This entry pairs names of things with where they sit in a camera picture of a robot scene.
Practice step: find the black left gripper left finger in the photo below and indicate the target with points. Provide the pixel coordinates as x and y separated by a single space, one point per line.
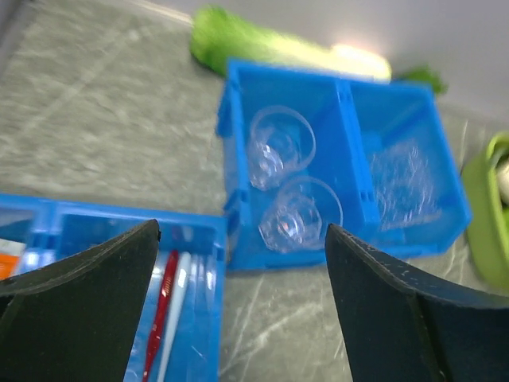
76 319

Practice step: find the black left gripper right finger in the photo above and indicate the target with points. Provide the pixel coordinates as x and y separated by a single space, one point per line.
400 323

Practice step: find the clear plastic tray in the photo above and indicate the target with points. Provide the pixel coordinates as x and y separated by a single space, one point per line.
404 190

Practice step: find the clear faceted plastic cup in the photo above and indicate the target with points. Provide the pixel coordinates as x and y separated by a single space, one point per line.
299 216

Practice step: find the red toothbrush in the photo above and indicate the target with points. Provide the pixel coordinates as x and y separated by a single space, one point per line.
164 296

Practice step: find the orange toothpaste tube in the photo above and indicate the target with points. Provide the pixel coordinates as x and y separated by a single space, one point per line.
8 264

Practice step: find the white toothbrush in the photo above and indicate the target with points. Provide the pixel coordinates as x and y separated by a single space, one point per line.
175 307

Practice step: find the blue bin with toiletries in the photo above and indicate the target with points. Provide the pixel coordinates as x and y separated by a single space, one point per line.
40 231

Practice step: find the green vegetable basket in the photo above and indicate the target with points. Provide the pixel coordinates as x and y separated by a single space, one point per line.
488 231

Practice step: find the blue bin with cups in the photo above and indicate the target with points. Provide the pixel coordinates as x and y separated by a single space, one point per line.
351 120

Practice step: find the green leaf toy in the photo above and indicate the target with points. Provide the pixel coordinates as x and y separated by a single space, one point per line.
424 75

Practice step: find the green napa cabbage toy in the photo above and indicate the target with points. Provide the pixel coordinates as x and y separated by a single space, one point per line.
218 35

